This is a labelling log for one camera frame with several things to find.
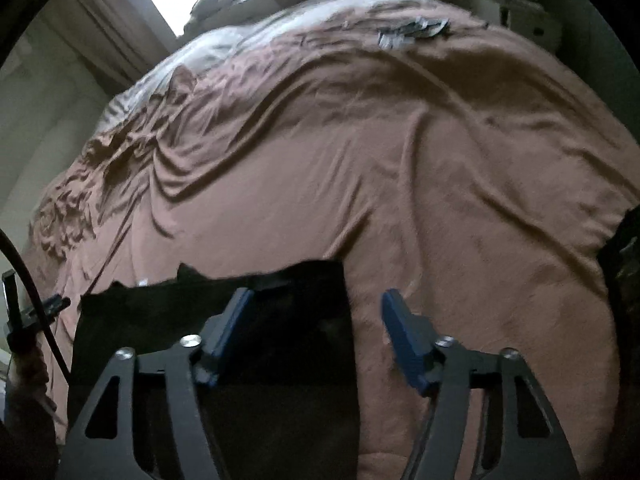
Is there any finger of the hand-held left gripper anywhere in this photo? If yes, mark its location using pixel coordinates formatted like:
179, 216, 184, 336
40, 296, 72, 318

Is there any person's left hand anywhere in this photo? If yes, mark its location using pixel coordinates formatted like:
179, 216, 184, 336
9, 346, 52, 411

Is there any black cable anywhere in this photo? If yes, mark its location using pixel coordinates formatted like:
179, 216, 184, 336
0, 229, 73, 381

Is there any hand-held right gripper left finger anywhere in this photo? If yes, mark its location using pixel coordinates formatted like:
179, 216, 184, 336
59, 287, 257, 480

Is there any person's left forearm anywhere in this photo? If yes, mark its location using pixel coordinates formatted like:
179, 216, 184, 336
0, 400, 63, 480

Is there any black garment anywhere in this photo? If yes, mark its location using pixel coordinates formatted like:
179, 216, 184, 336
67, 260, 362, 480

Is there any patterned grey cloth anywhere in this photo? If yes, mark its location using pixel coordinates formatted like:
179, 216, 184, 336
375, 17, 452, 52

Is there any white furniture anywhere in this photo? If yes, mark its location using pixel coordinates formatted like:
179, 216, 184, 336
470, 0, 562, 53

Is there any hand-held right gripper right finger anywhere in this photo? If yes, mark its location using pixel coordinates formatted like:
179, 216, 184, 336
381, 288, 581, 480

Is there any dark cloth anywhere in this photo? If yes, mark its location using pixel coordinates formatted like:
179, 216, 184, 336
596, 209, 640, 323

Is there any brown blanket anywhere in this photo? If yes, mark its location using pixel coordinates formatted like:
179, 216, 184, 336
22, 0, 635, 480

